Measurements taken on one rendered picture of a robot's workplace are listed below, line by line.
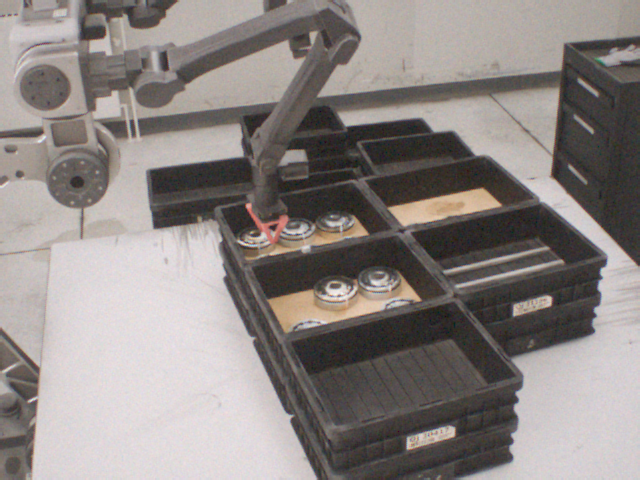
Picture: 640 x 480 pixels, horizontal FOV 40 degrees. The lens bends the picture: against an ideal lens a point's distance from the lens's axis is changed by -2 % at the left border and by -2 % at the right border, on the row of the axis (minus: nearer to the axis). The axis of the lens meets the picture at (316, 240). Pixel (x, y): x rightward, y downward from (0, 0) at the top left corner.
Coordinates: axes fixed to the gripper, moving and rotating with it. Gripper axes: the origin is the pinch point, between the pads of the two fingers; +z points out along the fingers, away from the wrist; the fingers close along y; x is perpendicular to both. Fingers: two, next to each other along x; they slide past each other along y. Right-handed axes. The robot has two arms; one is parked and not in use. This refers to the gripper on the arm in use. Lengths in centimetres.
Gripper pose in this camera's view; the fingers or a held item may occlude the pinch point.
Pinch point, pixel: (268, 234)
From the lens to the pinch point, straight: 213.8
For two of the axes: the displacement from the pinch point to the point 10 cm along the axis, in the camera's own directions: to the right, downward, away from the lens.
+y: -4.2, -4.7, 7.7
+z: 0.2, 8.5, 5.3
